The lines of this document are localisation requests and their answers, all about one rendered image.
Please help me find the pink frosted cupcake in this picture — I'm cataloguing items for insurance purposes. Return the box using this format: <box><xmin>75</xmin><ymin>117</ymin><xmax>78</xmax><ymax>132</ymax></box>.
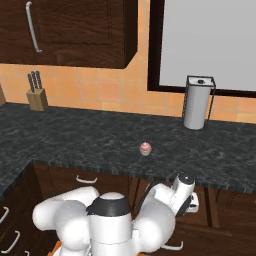
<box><xmin>139</xmin><ymin>141</ymin><xmax>153</xmax><ymax>157</ymax></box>

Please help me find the dark wood open drawer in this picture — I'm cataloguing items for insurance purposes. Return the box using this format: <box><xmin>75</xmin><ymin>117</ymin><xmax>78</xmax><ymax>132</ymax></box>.
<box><xmin>159</xmin><ymin>213</ymin><xmax>256</xmax><ymax>256</ymax></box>

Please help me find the brown wooden object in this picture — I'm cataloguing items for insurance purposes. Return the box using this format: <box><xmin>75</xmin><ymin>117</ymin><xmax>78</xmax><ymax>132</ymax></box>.
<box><xmin>0</xmin><ymin>84</ymin><xmax>7</xmax><ymax>107</ymax></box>

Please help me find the dark wood drawer front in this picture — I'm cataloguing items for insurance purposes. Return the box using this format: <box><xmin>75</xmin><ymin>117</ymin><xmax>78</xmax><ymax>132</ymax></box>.
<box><xmin>49</xmin><ymin>165</ymin><xmax>132</xmax><ymax>201</ymax></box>
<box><xmin>0</xmin><ymin>181</ymin><xmax>40</xmax><ymax>228</ymax></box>
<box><xmin>0</xmin><ymin>218</ymin><xmax>51</xmax><ymax>256</ymax></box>

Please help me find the dark wood cupboard door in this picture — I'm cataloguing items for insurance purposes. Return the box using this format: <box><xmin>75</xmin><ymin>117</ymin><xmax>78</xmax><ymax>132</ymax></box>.
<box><xmin>207</xmin><ymin>187</ymin><xmax>256</xmax><ymax>232</ymax></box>
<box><xmin>0</xmin><ymin>0</ymin><xmax>38</xmax><ymax>66</ymax></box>
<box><xmin>34</xmin><ymin>0</ymin><xmax>127</xmax><ymax>69</ymax></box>

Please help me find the silver curved cupboard handle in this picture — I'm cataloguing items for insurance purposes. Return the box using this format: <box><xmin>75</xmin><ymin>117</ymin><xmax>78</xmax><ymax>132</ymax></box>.
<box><xmin>25</xmin><ymin>1</ymin><xmax>44</xmax><ymax>54</ymax></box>

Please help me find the wooden knife block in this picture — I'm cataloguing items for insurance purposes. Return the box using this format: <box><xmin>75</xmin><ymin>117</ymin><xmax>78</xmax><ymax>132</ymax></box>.
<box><xmin>26</xmin><ymin>87</ymin><xmax>49</xmax><ymax>112</ymax></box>

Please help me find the dark-framed window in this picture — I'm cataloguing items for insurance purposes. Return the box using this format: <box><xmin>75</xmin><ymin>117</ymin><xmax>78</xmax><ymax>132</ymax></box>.
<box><xmin>147</xmin><ymin>0</ymin><xmax>256</xmax><ymax>99</ymax></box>

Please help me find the grey-handled knife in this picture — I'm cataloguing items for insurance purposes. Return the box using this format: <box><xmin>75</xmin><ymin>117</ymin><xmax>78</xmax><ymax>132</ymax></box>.
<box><xmin>35</xmin><ymin>70</ymin><xmax>44</xmax><ymax>90</ymax></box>
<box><xmin>27</xmin><ymin>73</ymin><xmax>36</xmax><ymax>94</ymax></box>
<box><xmin>31</xmin><ymin>70</ymin><xmax>39</xmax><ymax>91</ymax></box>

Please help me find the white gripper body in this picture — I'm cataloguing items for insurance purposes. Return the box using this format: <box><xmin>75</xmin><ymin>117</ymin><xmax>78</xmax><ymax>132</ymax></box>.
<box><xmin>187</xmin><ymin>193</ymin><xmax>201</xmax><ymax>214</ymax></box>

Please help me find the white paper towel roll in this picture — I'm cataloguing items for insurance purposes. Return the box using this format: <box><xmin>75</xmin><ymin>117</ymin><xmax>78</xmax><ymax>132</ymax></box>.
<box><xmin>182</xmin><ymin>79</ymin><xmax>212</xmax><ymax>131</ymax></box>

